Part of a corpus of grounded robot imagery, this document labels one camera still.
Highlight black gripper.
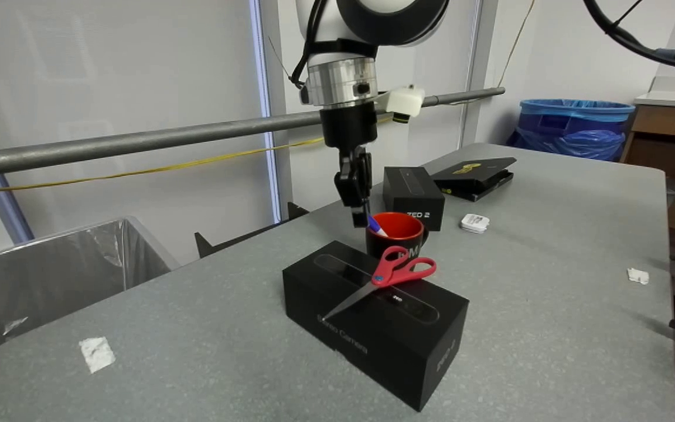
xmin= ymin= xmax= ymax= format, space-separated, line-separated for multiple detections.
xmin=320 ymin=103 xmax=377 ymax=227

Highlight blue and white marker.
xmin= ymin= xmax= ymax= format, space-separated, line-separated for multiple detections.
xmin=368 ymin=221 xmax=390 ymax=237

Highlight black mug red inside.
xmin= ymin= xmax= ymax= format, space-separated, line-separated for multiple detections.
xmin=367 ymin=211 xmax=426 ymax=259

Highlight black upright box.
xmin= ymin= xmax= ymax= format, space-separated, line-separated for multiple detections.
xmin=382 ymin=168 xmax=446 ymax=233

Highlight flat black box yellow logo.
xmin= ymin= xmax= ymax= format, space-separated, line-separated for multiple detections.
xmin=432 ymin=158 xmax=514 ymax=202

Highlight small white case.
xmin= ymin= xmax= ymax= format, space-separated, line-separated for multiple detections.
xmin=459 ymin=213 xmax=490 ymax=236

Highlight black box under scissors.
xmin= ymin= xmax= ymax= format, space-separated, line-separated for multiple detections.
xmin=283 ymin=243 xmax=470 ymax=410

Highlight blue lined trash bin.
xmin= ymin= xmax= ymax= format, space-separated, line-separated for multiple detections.
xmin=508 ymin=100 xmax=635 ymax=163

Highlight white tape piece near edge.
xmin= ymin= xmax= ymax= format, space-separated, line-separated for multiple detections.
xmin=629 ymin=267 xmax=650 ymax=287

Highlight white tape piece far corner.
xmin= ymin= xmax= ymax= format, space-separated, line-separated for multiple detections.
xmin=81 ymin=338 xmax=116 ymax=373

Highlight grey plastic bin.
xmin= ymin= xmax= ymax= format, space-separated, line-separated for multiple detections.
xmin=0 ymin=218 xmax=170 ymax=346

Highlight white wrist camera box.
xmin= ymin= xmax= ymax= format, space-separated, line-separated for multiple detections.
xmin=377 ymin=87 xmax=425 ymax=125

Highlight red handled scissors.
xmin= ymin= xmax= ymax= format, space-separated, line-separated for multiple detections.
xmin=324 ymin=247 xmax=436 ymax=322

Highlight black cable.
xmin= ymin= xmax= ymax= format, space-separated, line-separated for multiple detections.
xmin=581 ymin=0 xmax=675 ymax=77

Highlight grey metal rail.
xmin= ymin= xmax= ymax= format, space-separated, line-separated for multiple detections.
xmin=0 ymin=86 xmax=508 ymax=180

